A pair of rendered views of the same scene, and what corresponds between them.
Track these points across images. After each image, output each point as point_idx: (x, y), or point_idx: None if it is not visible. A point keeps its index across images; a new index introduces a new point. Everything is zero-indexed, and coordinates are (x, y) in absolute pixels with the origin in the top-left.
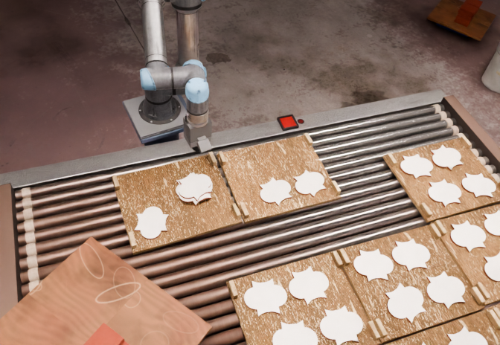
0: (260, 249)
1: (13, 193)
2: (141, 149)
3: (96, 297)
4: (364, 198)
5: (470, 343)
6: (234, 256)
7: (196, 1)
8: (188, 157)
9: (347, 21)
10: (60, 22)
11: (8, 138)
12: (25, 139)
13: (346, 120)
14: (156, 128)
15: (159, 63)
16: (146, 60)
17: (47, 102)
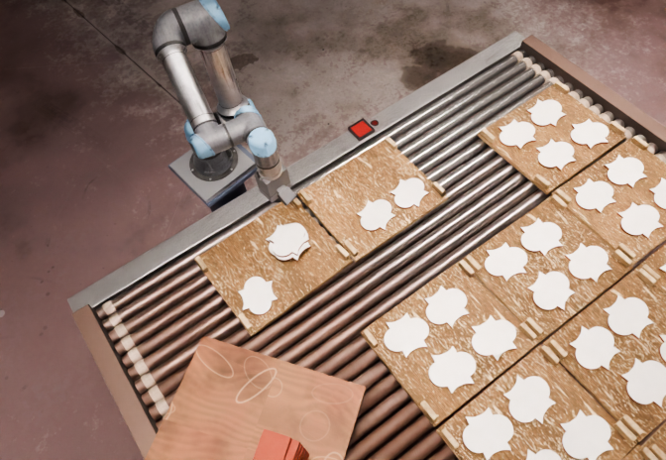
0: (382, 285)
1: (95, 313)
2: (213, 216)
3: (236, 399)
4: (473, 188)
5: (629, 310)
6: (358, 300)
7: (220, 34)
8: (268, 207)
9: None
10: (42, 77)
11: (42, 238)
12: (61, 232)
13: (423, 104)
14: (219, 184)
15: (208, 124)
16: (193, 125)
17: (68, 179)
